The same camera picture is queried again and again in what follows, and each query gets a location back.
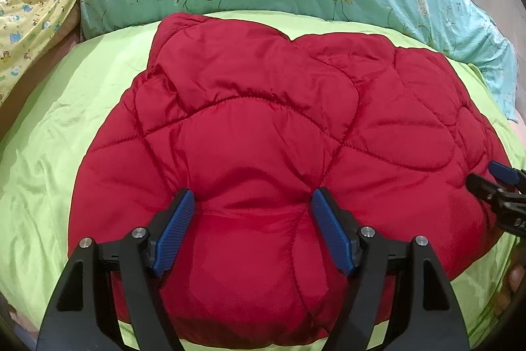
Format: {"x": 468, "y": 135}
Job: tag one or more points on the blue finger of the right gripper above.
{"x": 508, "y": 175}
{"x": 482, "y": 189}

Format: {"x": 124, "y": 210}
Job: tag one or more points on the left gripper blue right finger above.
{"x": 425, "y": 313}

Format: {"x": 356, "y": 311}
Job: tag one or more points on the yellow patterned blanket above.
{"x": 27, "y": 29}

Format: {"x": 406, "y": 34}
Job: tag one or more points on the red quilted puffer jacket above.
{"x": 252, "y": 121}

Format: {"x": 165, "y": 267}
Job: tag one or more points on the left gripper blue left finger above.
{"x": 81, "y": 313}

